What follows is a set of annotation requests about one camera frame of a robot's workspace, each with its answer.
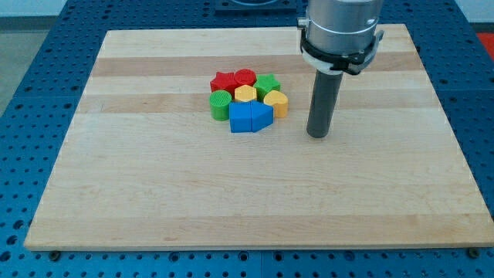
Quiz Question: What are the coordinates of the black white clamp ring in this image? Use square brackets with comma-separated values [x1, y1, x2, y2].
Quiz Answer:
[300, 29, 384, 75]

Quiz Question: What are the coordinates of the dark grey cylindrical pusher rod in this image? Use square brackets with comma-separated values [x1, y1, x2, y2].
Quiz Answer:
[306, 71, 343, 138]

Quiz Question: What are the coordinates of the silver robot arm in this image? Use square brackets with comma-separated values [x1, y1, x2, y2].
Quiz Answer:
[297, 0, 384, 138]

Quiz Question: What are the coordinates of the yellow heart block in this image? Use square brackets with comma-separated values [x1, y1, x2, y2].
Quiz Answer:
[263, 90, 289, 118]

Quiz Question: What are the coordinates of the green star block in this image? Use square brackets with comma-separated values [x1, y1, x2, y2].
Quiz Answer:
[253, 74, 281, 102]

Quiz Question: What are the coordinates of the blue triangle block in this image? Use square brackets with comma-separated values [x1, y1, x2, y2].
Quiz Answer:
[251, 101, 274, 132]

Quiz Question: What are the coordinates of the yellow hexagon block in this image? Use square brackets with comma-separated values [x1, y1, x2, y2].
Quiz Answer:
[234, 85, 257, 102]

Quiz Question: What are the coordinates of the red cylinder block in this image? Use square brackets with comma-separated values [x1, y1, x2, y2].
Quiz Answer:
[234, 69, 257, 87]

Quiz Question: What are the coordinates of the blue cube block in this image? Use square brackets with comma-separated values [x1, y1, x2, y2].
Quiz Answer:
[229, 102, 252, 133]

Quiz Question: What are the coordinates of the red star block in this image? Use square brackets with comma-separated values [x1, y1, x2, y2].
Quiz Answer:
[210, 72, 239, 98]

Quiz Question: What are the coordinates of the green cylinder block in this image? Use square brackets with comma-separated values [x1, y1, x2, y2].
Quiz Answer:
[209, 90, 232, 121]

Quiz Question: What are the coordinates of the red object at edge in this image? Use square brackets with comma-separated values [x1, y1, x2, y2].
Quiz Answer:
[476, 32, 494, 59]

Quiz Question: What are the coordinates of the wooden board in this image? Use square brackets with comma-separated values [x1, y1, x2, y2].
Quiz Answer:
[25, 24, 493, 251]

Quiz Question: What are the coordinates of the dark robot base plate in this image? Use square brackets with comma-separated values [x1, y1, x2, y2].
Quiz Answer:
[215, 0, 297, 15]

